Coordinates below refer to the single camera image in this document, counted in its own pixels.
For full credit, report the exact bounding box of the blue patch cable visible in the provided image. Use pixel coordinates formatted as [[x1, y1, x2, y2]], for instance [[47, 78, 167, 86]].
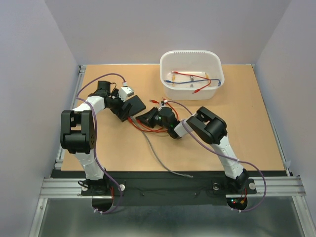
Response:
[[164, 78, 222, 86]]

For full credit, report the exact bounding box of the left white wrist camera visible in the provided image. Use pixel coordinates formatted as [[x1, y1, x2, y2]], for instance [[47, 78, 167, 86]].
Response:
[[118, 86, 134, 102]]

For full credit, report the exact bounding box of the small metal clip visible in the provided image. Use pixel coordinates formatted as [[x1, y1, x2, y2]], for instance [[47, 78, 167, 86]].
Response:
[[190, 76, 194, 88]]

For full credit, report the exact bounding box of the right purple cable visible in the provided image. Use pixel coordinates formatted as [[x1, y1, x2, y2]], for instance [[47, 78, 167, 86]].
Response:
[[162, 100, 268, 213]]

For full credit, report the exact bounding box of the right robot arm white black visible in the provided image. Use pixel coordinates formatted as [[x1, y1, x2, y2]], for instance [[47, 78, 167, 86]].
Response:
[[136, 107, 249, 193]]

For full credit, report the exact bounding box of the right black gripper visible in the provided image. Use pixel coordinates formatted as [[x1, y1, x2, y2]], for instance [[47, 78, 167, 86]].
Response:
[[136, 107, 169, 129]]

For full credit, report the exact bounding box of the white plastic tub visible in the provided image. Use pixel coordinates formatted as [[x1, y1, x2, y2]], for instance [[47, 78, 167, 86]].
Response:
[[159, 50, 225, 100]]

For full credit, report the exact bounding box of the yellow patch cable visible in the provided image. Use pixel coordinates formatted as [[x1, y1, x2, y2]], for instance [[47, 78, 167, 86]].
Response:
[[171, 72, 210, 86]]

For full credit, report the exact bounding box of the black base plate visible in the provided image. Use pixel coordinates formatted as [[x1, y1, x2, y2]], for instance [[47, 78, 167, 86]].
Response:
[[40, 170, 293, 212]]

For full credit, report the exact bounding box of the grey patch cable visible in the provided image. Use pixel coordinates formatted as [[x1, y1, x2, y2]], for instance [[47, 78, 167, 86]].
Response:
[[130, 117, 195, 179]]

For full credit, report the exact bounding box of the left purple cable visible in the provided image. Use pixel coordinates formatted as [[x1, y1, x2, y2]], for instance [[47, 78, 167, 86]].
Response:
[[76, 73, 128, 215]]

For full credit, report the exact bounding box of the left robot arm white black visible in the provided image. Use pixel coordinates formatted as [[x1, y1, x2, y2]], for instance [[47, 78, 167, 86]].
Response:
[[60, 81, 134, 195]]

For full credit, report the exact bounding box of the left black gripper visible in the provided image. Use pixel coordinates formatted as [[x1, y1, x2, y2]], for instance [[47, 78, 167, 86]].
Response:
[[107, 89, 132, 119]]

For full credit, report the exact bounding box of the purple cable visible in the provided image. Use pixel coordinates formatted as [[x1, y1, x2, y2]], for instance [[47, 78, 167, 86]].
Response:
[[162, 100, 268, 213], [76, 73, 128, 215]]

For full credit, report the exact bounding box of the aluminium rail frame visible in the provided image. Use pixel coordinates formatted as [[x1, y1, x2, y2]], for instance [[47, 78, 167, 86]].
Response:
[[39, 65, 314, 237]]

